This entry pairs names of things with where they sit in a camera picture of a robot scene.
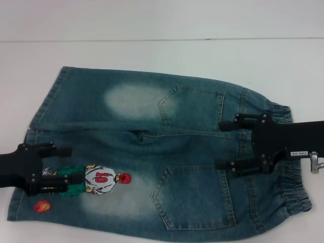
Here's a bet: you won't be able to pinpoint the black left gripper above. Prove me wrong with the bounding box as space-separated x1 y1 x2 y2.
0 142 86 197

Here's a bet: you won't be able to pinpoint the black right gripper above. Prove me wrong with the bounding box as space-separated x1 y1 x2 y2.
214 113 324 179

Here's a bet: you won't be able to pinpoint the blue denim shorts with print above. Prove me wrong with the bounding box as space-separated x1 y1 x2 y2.
9 66 313 230

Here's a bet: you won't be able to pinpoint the silver metal plug connector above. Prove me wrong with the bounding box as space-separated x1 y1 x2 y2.
309 151 324 174

